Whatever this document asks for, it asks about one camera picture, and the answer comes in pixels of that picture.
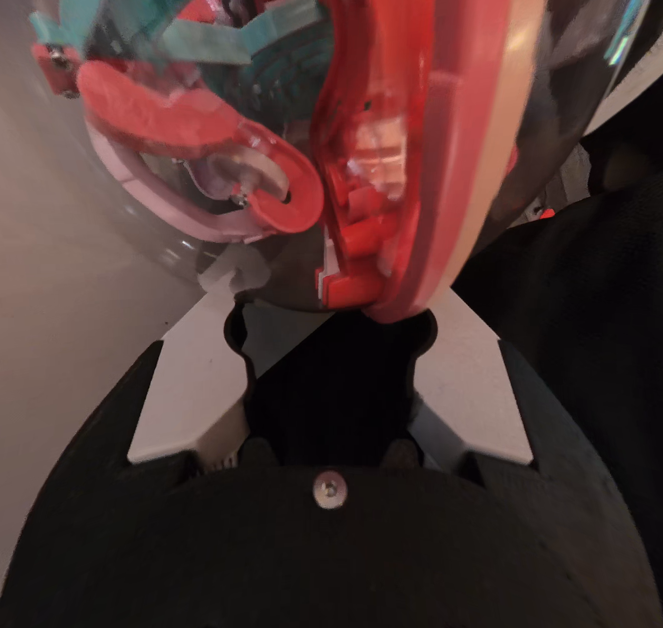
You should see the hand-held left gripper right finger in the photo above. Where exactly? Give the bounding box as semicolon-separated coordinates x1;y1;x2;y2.
408;287;535;472

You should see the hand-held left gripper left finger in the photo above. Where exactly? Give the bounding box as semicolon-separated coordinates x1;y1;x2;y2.
127;276;257;471

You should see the clear maze ball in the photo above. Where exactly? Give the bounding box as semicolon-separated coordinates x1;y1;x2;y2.
28;0;656;326

